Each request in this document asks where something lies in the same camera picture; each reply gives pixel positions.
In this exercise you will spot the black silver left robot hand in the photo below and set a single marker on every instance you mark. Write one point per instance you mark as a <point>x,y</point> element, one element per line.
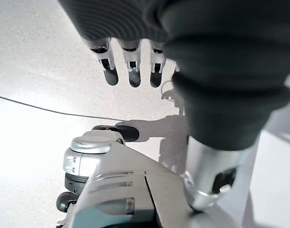
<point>206,35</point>

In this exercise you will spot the black left robot foot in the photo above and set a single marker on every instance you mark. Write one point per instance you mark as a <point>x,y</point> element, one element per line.
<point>128,133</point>

